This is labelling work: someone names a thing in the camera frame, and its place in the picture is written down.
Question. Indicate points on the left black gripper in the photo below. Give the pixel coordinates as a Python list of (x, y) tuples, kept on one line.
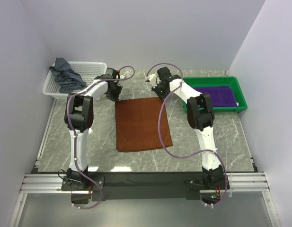
[(115, 98)]

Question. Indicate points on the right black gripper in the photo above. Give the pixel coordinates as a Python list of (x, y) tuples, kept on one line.
[(154, 89)]

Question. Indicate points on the orange brown towel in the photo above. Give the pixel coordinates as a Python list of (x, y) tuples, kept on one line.
[(137, 124)]

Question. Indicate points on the purple towel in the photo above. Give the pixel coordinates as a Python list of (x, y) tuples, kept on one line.
[(221, 96)]

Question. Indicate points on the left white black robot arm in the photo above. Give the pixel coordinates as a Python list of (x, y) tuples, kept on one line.
[(79, 117)]

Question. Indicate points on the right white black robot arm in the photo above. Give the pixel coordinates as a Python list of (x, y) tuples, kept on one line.
[(200, 117)]

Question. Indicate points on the white plastic basket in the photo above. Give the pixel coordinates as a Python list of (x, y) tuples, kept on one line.
[(87, 70)]

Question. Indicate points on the grey towel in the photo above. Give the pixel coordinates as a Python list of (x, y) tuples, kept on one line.
[(66, 77)]

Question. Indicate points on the green plastic tray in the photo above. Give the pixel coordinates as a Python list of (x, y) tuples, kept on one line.
[(231, 82)]

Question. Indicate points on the black base beam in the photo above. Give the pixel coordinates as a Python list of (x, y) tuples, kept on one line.
[(101, 186)]

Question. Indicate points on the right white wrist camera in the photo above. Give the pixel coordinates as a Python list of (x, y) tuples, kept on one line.
[(151, 78)]

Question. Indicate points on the aluminium frame rail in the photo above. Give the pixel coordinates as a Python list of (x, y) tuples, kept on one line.
[(51, 183)]

